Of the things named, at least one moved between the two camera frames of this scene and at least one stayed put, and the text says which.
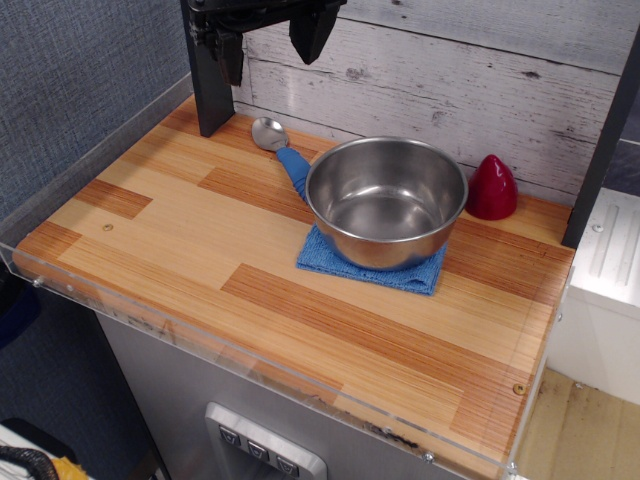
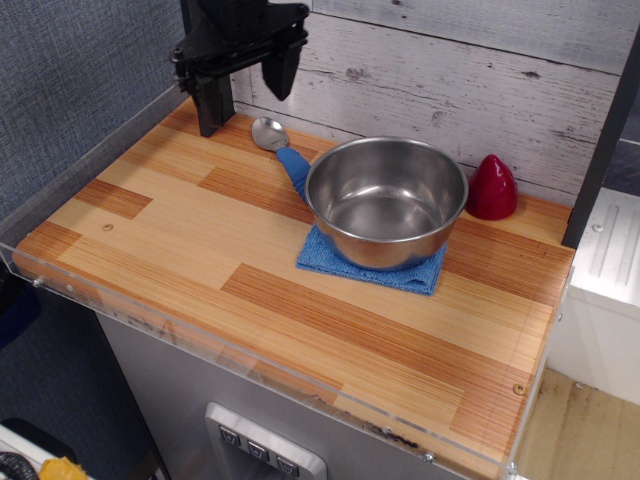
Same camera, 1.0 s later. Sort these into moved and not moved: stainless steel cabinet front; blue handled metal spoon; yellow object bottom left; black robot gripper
Moved: black robot gripper
Not moved: stainless steel cabinet front; yellow object bottom left; blue handled metal spoon
